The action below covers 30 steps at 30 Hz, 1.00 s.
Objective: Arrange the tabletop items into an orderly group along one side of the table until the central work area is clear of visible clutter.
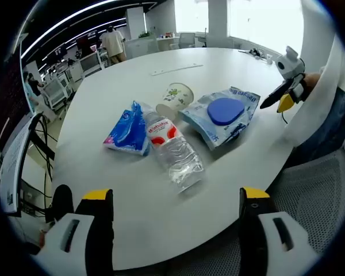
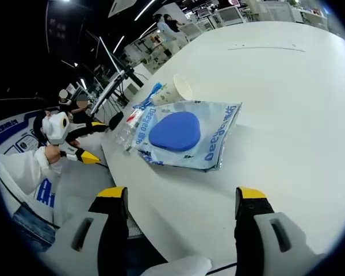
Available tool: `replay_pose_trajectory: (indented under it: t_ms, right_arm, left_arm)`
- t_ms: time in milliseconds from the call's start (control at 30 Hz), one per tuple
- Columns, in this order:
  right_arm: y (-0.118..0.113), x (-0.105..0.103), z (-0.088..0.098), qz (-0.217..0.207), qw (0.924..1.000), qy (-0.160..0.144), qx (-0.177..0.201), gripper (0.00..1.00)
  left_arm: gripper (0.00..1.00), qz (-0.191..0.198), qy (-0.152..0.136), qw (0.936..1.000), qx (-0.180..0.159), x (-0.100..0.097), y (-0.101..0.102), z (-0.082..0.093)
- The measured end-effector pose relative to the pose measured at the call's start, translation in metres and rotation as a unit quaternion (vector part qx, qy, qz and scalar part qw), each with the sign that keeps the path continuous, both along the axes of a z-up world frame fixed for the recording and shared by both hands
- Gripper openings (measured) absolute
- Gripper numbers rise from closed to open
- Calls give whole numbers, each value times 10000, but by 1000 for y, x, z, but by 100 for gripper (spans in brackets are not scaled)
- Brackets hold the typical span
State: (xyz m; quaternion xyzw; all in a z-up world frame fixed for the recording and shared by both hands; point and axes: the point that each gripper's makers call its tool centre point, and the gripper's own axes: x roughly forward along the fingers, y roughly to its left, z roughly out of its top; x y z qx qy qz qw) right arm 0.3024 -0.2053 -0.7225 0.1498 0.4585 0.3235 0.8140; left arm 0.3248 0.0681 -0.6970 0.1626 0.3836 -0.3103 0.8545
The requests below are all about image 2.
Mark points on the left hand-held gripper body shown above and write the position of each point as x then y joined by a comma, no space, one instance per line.
56,129

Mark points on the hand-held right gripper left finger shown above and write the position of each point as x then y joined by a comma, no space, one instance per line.
74,238

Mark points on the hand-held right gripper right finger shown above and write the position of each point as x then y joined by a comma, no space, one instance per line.
264,244

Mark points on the clear plastic bottle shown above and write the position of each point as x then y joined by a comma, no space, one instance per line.
126,132

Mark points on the blue and pink plastic packet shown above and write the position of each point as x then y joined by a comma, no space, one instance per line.
156,87

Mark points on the clear packet with blue pad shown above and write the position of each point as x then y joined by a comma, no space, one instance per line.
175,135

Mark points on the white paper cup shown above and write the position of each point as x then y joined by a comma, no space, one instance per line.
184,86

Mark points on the person's left hand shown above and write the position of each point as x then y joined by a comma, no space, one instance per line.
53,155

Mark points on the person's white coat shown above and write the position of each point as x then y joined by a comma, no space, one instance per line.
46,212

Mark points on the person's jeans leg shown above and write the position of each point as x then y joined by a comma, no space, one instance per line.
34,227

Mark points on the black stand with screen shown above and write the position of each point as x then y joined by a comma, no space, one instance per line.
132,75

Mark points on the dark hanging screen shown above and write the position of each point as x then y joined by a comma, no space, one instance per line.
57,28

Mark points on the ceiling air conditioner panel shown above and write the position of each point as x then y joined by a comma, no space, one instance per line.
123,7

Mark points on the long ceiling light strip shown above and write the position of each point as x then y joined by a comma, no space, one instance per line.
143,10

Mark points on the wall poster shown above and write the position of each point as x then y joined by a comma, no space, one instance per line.
23,143

